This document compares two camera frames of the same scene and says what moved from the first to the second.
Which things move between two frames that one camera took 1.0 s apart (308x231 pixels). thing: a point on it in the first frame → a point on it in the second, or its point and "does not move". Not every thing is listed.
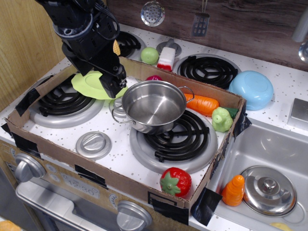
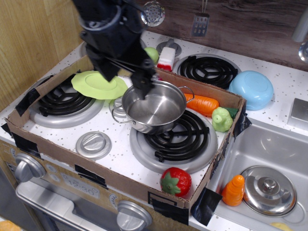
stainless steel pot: (152, 107) does not move
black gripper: (98, 54) → (121, 49)
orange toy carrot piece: (233, 193) does not move
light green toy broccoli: (222, 121) does not move
